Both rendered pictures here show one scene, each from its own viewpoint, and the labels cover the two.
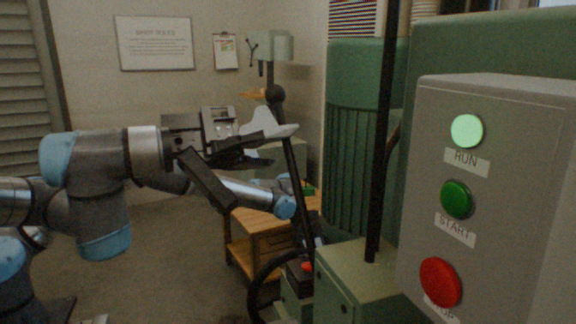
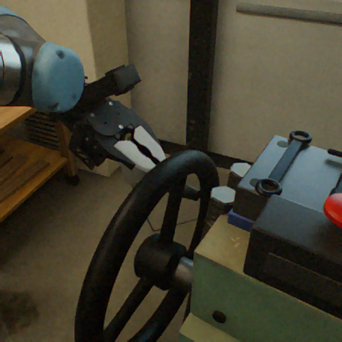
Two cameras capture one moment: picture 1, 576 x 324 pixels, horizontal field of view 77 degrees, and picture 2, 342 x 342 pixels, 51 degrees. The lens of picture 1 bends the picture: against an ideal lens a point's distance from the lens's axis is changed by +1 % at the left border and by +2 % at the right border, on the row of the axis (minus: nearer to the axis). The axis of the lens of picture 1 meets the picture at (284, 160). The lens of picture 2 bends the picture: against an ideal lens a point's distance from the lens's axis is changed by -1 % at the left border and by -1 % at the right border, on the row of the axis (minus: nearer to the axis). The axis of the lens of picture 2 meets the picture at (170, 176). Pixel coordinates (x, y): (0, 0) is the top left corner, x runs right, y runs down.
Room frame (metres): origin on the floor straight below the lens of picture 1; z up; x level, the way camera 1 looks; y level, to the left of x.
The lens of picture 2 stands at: (0.63, 0.13, 1.18)
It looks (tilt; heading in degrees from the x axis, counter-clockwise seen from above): 39 degrees down; 322
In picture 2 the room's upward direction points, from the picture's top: straight up
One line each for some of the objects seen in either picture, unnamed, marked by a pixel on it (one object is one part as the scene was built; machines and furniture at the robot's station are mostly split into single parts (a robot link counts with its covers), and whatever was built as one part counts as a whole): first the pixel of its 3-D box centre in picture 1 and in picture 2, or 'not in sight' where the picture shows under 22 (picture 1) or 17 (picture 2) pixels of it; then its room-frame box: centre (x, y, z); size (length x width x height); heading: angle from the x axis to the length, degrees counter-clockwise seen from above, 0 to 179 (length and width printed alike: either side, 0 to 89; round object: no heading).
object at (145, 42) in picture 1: (157, 43); not in sight; (3.30, 1.11, 1.48); 0.64 x 0.02 x 0.46; 118
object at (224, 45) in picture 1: (225, 50); not in sight; (3.57, 0.56, 1.42); 0.23 x 0.06 x 0.34; 118
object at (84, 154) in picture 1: (89, 159); not in sight; (0.49, 0.28, 1.34); 0.11 x 0.08 x 0.09; 110
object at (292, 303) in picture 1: (316, 295); (294, 262); (0.73, -0.08, 0.92); 0.15 x 0.13 x 0.09; 110
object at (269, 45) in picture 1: (271, 130); not in sight; (2.95, 0.11, 0.79); 0.62 x 0.48 x 1.58; 27
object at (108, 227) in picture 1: (93, 217); not in sight; (0.50, 0.29, 1.24); 0.11 x 0.08 x 0.11; 63
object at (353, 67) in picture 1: (379, 141); not in sight; (0.55, -0.15, 1.35); 0.18 x 0.18 x 0.31
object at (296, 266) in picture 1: (315, 269); (309, 205); (0.73, -0.07, 0.99); 0.13 x 0.11 x 0.06; 110
